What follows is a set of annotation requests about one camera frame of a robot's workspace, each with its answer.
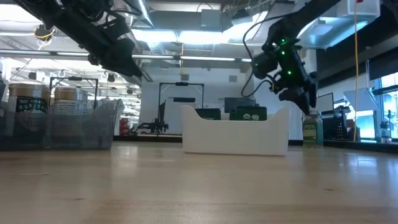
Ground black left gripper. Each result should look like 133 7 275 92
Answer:
67 6 143 78

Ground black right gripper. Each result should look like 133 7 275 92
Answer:
262 37 318 115

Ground green-lid glass spice jar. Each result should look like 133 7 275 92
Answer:
302 108 324 147

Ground black spice tin green label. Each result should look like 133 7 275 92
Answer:
195 108 222 121
229 106 268 122

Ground tan-lid jar white label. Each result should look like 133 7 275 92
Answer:
52 87 90 139

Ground white plastic bin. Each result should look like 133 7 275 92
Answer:
181 105 292 157

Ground tan-lid jar black label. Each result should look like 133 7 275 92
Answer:
6 82 52 139

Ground black mesh cart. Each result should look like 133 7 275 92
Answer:
322 107 348 141

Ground white angled panel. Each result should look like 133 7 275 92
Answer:
343 88 379 112

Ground white cloth cover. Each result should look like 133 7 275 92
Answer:
111 98 127 137

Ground black computer monitor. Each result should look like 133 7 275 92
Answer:
224 97 257 108

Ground red object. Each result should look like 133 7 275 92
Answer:
119 118 131 137

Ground grey translucent plastic bin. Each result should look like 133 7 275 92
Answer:
0 98 115 151

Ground long ceiling light strip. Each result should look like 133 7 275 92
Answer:
0 49 253 63

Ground small clear bottle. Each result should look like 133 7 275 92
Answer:
380 120 392 144

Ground silver round air duct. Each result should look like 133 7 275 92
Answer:
126 0 155 28

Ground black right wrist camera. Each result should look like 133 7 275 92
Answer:
251 51 280 80

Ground orange hanging cord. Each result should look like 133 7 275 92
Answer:
179 43 185 75

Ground black aluminium table frame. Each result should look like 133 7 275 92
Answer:
113 134 398 154

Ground black yellow ceiling cable reel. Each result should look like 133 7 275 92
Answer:
33 24 56 42

